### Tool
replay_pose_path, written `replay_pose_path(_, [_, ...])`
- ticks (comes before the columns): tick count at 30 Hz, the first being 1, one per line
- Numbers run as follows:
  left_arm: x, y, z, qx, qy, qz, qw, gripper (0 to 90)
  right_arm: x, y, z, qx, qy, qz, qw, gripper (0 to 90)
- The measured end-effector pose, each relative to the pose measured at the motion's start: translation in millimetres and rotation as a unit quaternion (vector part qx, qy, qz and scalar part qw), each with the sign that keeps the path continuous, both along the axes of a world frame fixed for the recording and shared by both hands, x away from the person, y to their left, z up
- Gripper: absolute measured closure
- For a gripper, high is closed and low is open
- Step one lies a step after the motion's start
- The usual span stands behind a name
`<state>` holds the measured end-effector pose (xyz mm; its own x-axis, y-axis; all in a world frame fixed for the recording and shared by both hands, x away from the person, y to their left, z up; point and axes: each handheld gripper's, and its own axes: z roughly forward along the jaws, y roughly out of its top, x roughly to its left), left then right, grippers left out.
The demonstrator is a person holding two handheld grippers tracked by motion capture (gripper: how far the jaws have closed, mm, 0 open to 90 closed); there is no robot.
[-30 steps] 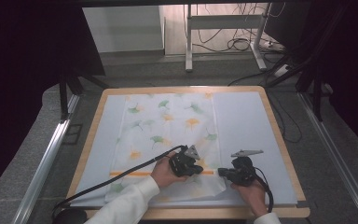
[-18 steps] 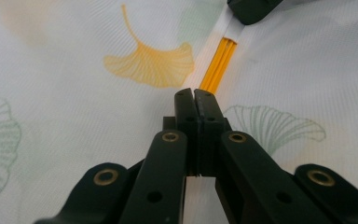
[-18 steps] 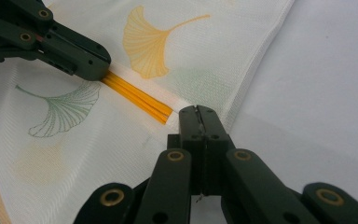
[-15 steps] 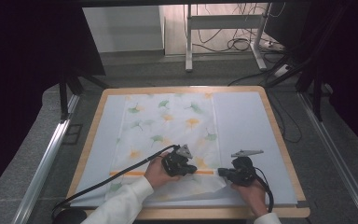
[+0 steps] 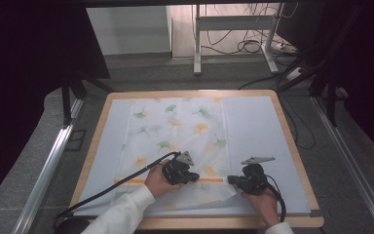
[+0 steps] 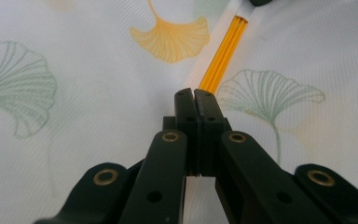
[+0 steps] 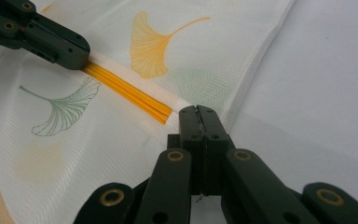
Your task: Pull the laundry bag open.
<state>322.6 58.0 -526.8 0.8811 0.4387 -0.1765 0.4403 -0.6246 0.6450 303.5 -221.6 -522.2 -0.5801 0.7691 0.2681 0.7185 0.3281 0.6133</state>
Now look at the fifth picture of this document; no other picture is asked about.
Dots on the black floor plate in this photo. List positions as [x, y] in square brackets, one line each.
[76, 139]

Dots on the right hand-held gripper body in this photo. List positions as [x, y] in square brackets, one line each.
[253, 180]

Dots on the person's left hand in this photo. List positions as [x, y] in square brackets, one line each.
[157, 183]

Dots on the black metal stand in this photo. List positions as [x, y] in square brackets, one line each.
[331, 97]
[67, 97]

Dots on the dark curtain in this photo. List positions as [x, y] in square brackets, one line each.
[19, 81]
[370, 65]

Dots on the grey tape piece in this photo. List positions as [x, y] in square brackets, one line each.
[316, 214]

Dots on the white metal desk frame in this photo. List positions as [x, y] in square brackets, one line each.
[233, 22]

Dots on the pale grey table mat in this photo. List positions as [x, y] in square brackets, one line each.
[259, 130]

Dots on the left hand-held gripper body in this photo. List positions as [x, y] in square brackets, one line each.
[175, 170]

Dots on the white leaf-print pillowcase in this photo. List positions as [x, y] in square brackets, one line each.
[175, 130]

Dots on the person's right hand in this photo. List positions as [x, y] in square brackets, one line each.
[264, 206]

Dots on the black round object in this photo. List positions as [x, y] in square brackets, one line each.
[71, 226]

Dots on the white power strip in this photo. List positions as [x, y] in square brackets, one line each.
[294, 73]

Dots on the aluminium floor rail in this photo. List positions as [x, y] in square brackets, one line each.
[45, 172]
[354, 169]

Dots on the white cabinet panel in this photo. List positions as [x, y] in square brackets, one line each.
[128, 29]

